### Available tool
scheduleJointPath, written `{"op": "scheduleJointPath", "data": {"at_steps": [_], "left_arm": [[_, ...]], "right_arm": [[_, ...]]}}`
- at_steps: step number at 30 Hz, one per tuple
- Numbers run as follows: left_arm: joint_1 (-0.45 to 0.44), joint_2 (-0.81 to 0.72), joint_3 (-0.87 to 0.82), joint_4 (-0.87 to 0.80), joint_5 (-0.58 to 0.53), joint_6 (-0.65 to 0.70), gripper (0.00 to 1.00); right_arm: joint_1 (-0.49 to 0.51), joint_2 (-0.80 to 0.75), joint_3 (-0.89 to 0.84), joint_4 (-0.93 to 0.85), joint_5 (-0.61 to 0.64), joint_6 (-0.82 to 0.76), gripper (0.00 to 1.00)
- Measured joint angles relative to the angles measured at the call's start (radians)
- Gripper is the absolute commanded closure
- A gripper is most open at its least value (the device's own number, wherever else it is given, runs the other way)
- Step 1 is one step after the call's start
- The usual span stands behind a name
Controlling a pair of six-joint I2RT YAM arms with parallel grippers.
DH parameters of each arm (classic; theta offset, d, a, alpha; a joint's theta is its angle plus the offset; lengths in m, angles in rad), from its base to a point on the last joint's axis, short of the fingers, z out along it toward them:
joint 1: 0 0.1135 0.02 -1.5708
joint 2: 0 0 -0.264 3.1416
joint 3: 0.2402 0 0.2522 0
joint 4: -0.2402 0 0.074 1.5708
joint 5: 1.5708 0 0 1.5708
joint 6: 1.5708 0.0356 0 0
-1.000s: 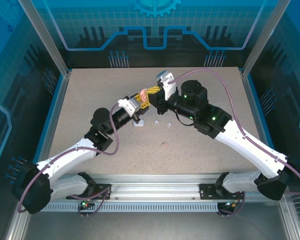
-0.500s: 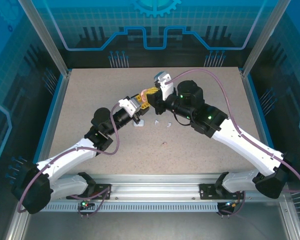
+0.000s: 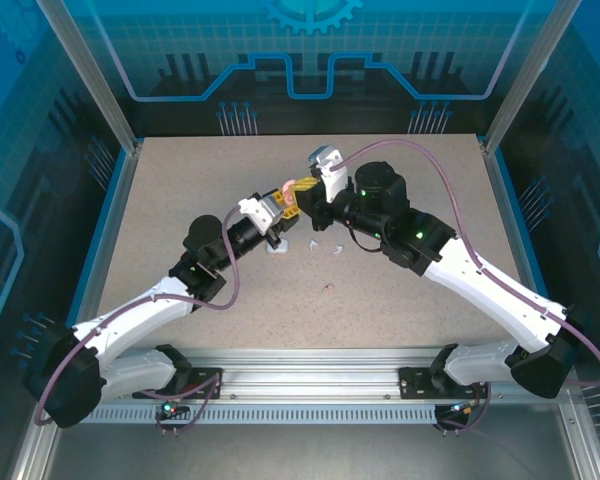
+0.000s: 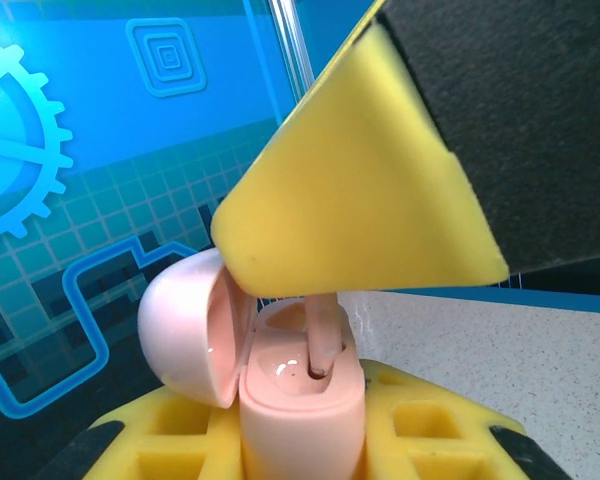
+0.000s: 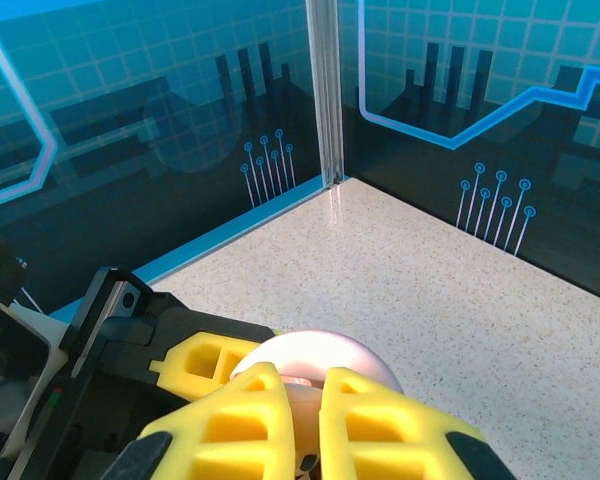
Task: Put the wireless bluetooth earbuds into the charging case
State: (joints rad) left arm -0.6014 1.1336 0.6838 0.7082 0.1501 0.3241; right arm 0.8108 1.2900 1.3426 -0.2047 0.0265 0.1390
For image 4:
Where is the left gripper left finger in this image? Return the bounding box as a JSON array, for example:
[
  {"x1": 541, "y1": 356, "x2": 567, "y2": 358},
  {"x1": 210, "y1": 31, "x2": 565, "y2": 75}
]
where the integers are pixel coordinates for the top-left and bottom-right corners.
[{"x1": 34, "y1": 387, "x2": 246, "y2": 480}]

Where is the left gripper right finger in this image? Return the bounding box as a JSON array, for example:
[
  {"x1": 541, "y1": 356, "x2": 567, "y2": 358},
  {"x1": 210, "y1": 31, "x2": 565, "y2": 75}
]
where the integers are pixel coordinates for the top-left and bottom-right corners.
[{"x1": 359, "y1": 357, "x2": 576, "y2": 480}]

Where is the pink earbud charging case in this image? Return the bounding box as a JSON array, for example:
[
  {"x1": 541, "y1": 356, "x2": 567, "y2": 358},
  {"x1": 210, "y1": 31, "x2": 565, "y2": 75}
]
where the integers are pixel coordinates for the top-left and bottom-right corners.
[{"x1": 137, "y1": 247, "x2": 366, "y2": 480}]

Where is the aluminium frame post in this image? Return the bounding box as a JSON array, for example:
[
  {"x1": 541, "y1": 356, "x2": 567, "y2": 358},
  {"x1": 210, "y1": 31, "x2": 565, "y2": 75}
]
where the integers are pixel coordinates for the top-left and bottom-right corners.
[{"x1": 274, "y1": 0, "x2": 315, "y2": 109}]

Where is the blue aluminium table side rail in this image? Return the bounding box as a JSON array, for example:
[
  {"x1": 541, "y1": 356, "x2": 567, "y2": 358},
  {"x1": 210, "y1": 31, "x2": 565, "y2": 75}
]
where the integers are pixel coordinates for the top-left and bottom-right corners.
[{"x1": 494, "y1": 284, "x2": 600, "y2": 317}]

